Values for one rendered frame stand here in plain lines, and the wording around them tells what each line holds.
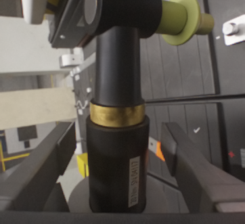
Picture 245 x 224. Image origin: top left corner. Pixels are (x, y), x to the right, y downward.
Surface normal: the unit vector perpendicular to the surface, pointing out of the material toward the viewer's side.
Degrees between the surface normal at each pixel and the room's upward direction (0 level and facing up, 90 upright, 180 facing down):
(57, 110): 90
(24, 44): 90
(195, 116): 0
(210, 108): 0
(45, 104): 90
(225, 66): 0
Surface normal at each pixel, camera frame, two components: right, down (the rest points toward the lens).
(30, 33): 0.48, -0.04
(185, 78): -0.86, 0.12
